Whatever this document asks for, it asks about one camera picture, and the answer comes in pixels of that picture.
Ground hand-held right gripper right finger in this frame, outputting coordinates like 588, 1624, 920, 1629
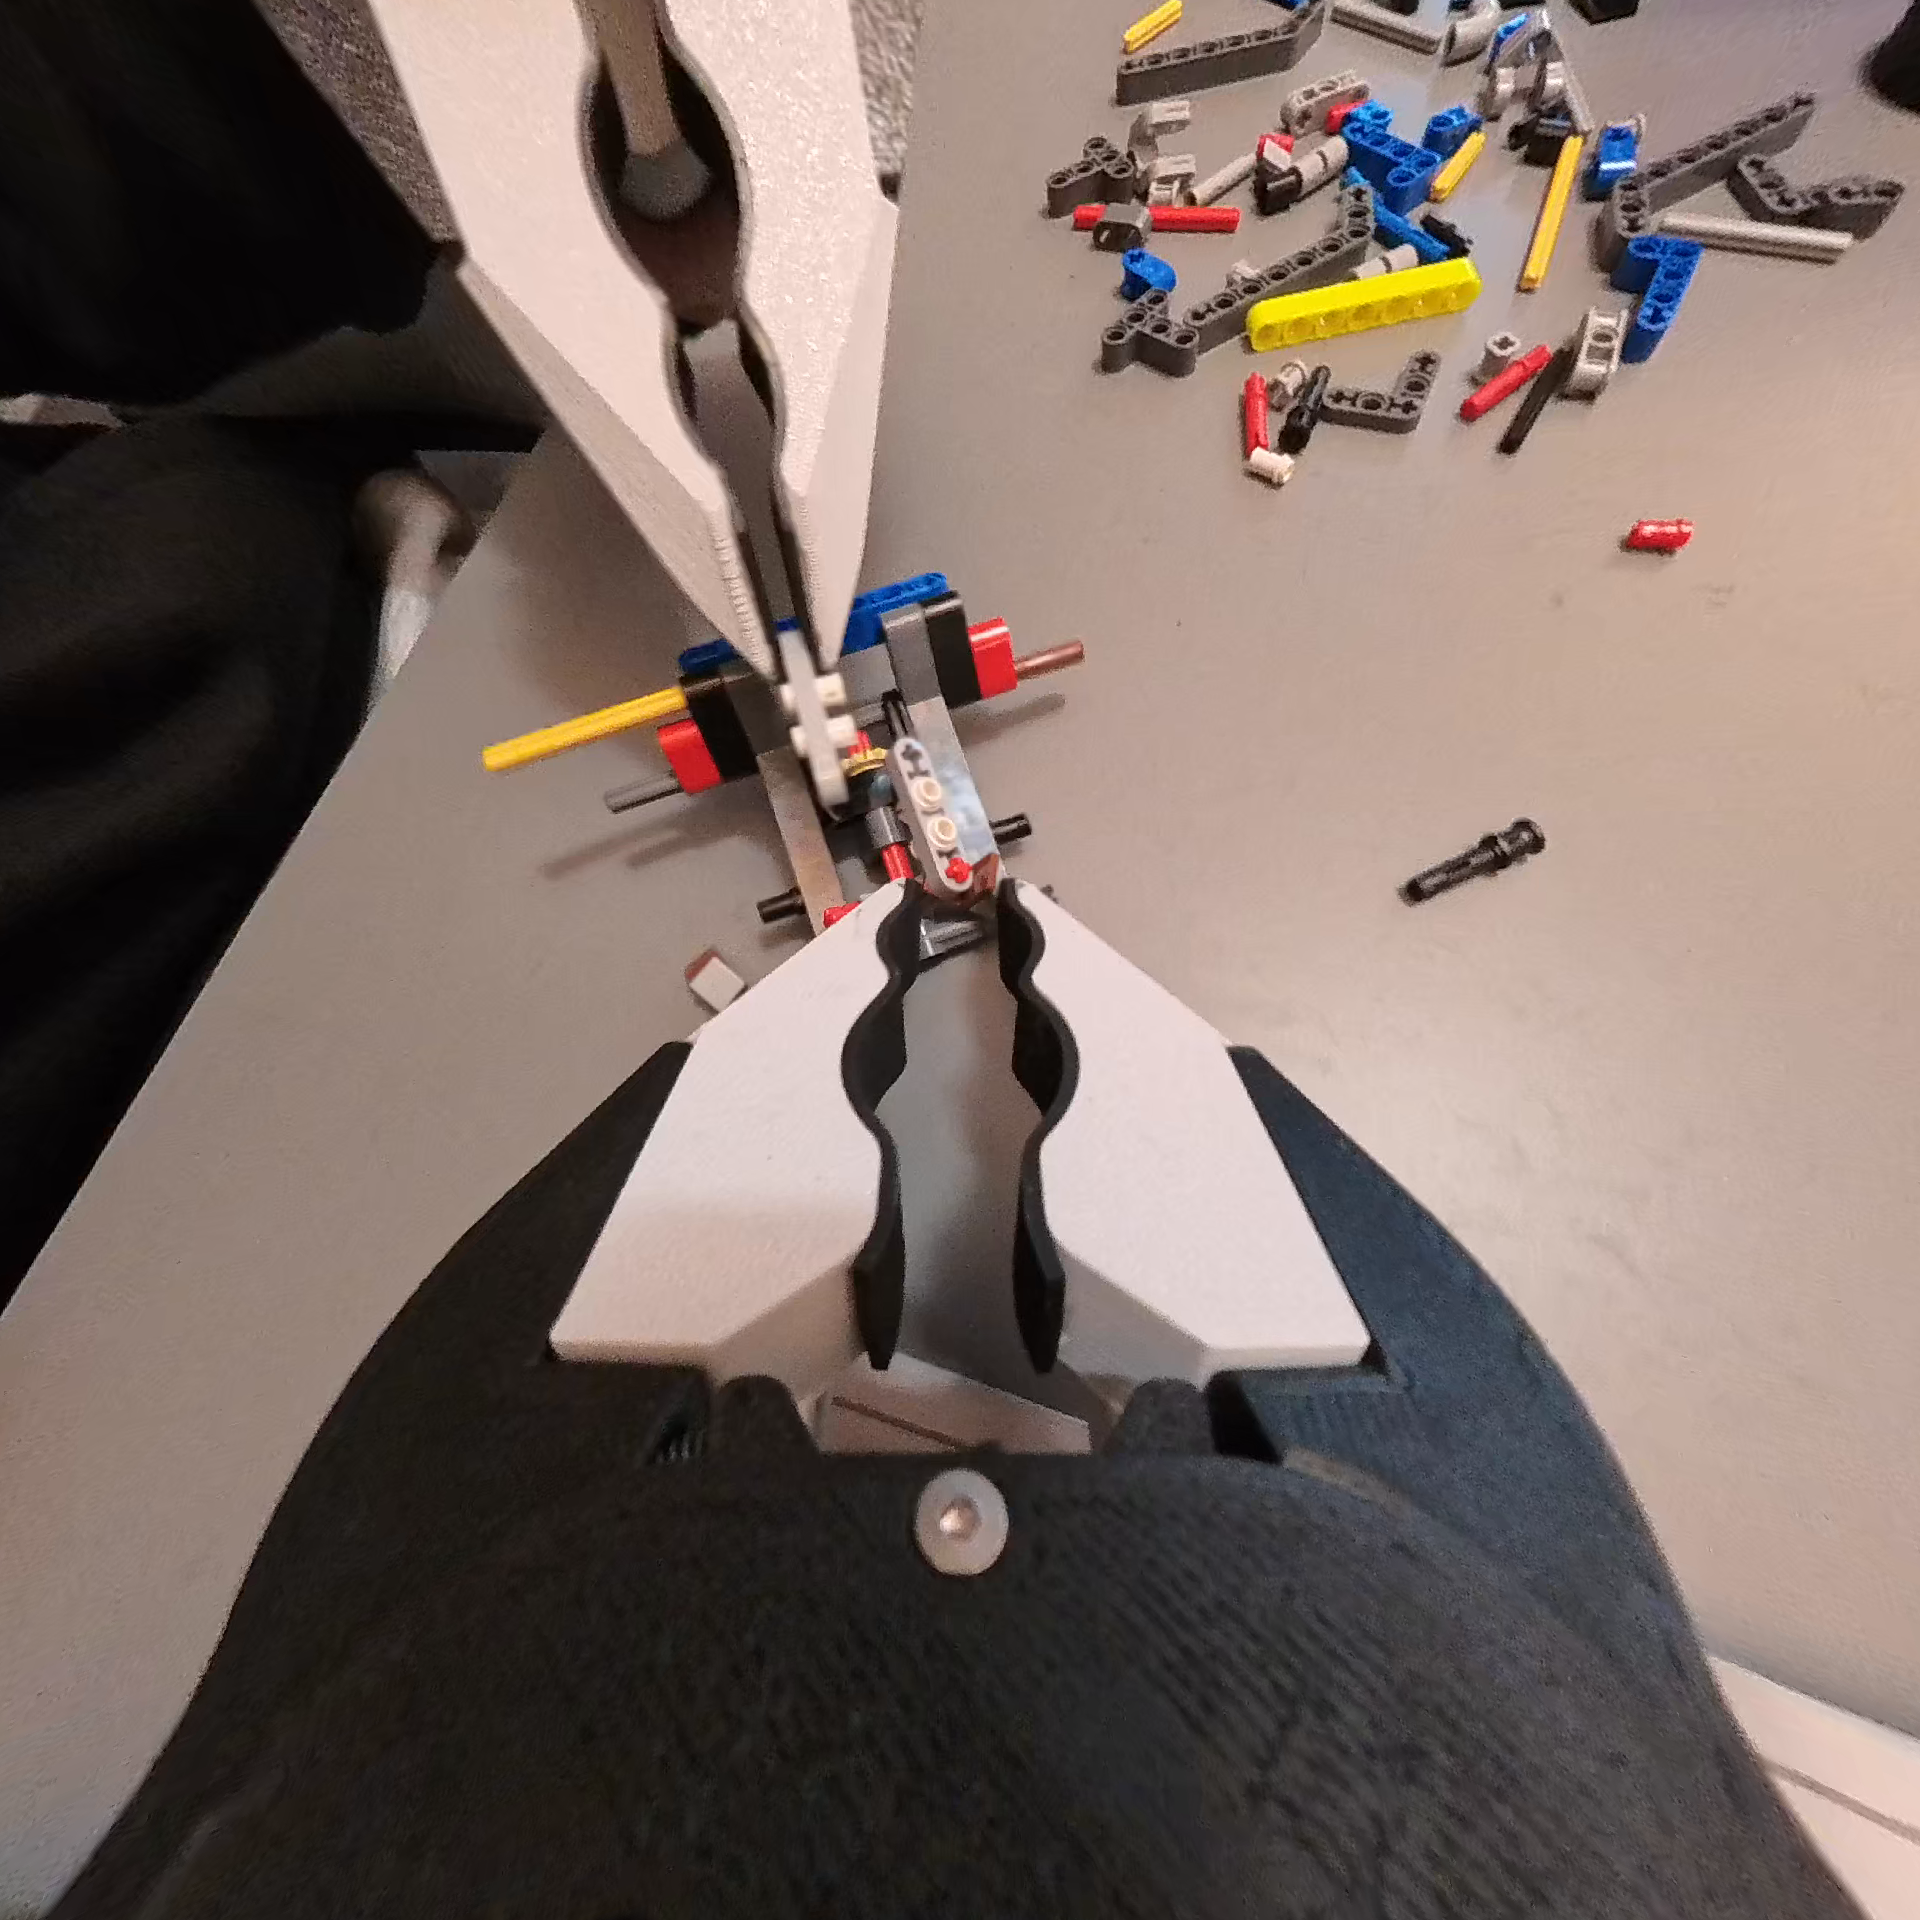
995, 876, 1376, 1379

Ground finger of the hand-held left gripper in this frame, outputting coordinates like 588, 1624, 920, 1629
656, 0, 907, 667
363, 0, 786, 678

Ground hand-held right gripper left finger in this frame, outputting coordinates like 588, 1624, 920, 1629
547, 876, 925, 1375

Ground partly built lego chassis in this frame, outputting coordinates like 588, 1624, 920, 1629
485, 572, 1082, 965

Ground light grey thin lego liftarm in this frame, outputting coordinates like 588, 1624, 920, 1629
884, 733, 1003, 897

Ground person's left forearm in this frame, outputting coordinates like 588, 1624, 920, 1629
0, 0, 468, 402

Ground black lego pin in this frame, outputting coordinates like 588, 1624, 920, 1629
1402, 817, 1550, 907

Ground yellow lego beam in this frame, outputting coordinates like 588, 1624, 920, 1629
1250, 256, 1480, 354

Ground pile of loose lego pieces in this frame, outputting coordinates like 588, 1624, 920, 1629
1041, 0, 1907, 492

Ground open instruction booklet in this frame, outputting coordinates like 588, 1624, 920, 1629
817, 1356, 1920, 1920

